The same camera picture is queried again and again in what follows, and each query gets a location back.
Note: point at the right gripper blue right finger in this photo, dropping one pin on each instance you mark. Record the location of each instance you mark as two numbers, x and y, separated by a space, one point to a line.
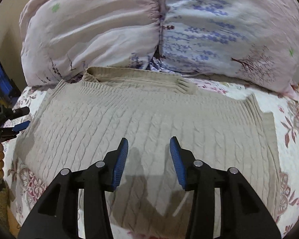
243 214

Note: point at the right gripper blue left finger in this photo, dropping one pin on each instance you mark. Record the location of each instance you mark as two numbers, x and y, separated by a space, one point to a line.
55 215

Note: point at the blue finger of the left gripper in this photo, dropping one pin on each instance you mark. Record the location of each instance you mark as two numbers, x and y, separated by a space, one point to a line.
21 126

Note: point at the beige cable-knit sweater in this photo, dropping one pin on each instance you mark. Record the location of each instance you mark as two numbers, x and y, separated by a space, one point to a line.
77 124

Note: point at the floral white bedspread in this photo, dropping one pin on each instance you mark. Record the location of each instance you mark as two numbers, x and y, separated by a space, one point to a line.
26 188

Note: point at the pink lavender print pillow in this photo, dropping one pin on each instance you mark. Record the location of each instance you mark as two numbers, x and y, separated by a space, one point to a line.
253 40

